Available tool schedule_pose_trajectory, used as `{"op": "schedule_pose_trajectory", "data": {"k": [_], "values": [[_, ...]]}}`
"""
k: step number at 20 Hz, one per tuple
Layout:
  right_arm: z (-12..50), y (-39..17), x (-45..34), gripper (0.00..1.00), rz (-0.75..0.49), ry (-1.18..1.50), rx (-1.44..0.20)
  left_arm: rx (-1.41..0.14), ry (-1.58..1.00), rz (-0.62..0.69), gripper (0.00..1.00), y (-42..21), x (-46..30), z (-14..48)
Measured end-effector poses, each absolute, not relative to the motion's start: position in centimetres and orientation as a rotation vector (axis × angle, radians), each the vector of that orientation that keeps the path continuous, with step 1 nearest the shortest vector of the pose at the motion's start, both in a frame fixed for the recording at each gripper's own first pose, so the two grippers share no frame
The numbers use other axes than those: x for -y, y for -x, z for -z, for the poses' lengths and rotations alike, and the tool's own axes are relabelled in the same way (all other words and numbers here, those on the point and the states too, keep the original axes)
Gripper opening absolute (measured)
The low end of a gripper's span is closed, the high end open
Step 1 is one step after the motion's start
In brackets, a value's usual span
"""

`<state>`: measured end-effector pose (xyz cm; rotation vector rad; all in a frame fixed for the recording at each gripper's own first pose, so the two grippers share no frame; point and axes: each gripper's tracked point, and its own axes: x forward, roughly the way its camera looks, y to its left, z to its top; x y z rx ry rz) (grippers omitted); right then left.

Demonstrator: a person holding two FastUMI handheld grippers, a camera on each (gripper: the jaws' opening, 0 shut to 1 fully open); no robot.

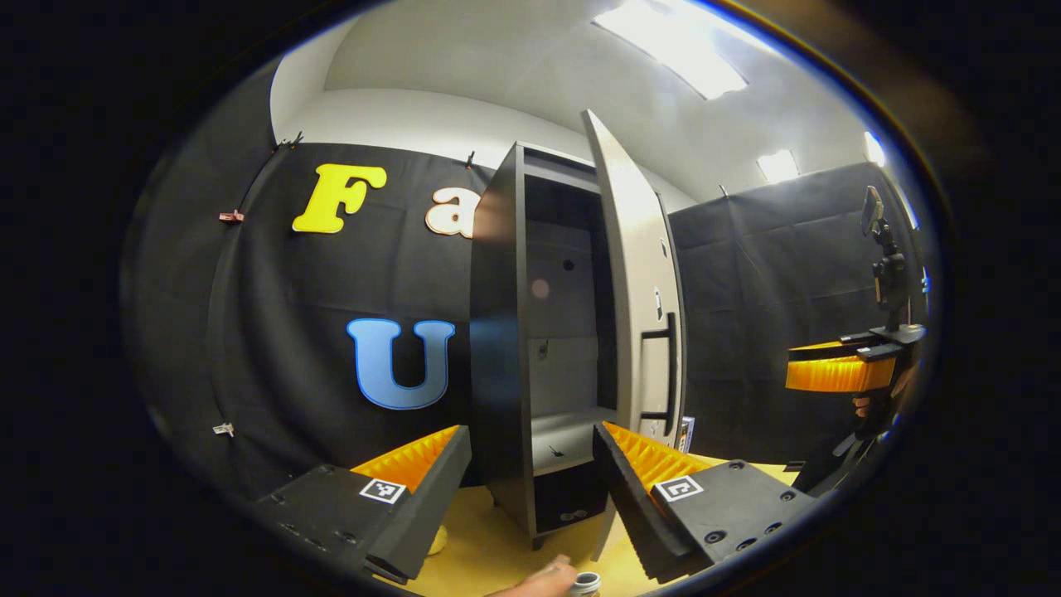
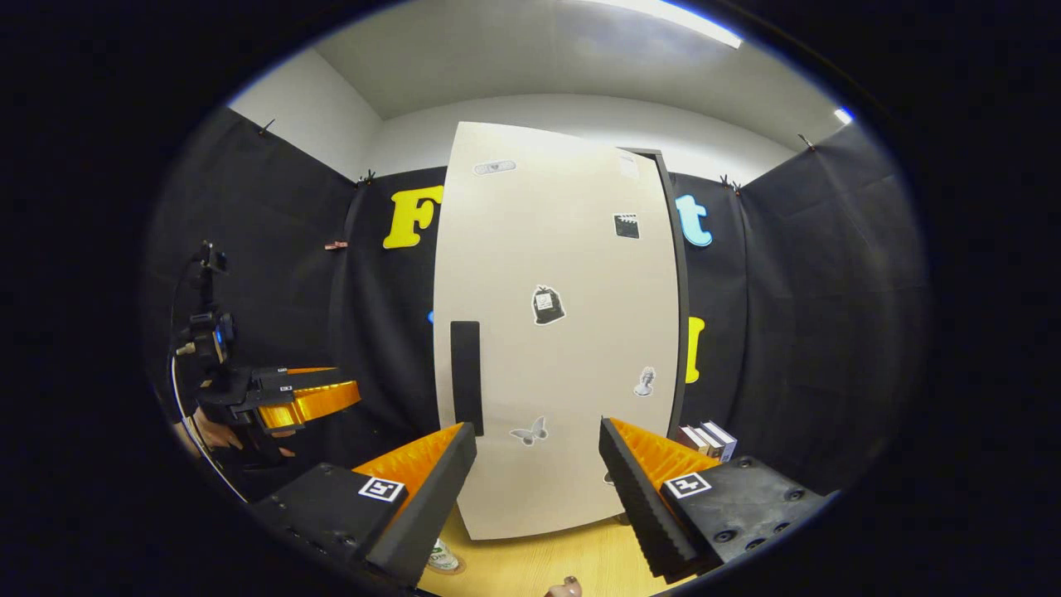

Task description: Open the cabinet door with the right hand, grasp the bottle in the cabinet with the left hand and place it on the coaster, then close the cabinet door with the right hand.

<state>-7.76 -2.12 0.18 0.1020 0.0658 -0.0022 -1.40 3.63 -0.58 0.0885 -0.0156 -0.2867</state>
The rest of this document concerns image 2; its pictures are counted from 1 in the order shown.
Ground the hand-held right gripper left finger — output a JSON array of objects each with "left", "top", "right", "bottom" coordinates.
[{"left": 251, "top": 422, "right": 479, "bottom": 590}]

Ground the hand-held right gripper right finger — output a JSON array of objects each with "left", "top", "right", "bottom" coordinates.
[{"left": 598, "top": 417, "right": 832, "bottom": 584}]

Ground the brown round coaster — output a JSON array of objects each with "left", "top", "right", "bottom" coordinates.
[{"left": 427, "top": 543, "right": 468, "bottom": 577}]

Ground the black door handle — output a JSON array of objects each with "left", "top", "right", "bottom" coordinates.
[{"left": 450, "top": 321, "right": 484, "bottom": 437}]

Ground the beige cabinet door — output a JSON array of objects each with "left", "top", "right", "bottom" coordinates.
[{"left": 433, "top": 122, "right": 682, "bottom": 541}]

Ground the grey cabinet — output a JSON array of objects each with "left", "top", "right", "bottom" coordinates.
[{"left": 618, "top": 147, "right": 691, "bottom": 440}]

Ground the black backdrop cloth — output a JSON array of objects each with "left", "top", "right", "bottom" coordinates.
[{"left": 141, "top": 106, "right": 929, "bottom": 500}]

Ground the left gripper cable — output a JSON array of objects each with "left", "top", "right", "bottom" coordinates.
[{"left": 168, "top": 352, "right": 250, "bottom": 503}]

